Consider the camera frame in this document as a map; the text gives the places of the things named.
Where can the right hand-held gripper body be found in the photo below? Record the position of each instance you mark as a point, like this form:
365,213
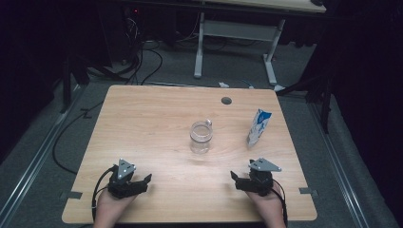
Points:
261,182

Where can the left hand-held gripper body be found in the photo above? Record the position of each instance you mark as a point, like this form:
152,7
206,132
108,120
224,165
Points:
122,185

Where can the white and blue pouch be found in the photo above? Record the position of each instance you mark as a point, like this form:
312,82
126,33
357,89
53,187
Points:
258,128

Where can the clear glass jar with lid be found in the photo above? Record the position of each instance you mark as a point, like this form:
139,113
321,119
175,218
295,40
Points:
200,136

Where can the person's left hand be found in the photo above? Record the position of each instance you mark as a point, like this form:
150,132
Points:
111,212

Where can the person's right hand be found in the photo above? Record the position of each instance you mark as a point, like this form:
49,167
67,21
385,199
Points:
271,210

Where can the grey tape strip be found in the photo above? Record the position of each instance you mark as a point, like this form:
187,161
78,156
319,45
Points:
74,195
307,191

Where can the dark round table grommet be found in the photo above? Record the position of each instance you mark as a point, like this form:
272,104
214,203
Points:
226,100

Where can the small white plug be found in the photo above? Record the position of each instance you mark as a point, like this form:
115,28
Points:
223,85

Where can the black metal stand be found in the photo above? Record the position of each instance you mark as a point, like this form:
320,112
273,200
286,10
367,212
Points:
66,85
325,107

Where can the desk with white metal legs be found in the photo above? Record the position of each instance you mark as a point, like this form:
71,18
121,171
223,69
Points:
237,30

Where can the metal floor rail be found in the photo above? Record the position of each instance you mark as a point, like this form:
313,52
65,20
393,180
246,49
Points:
34,164
339,167

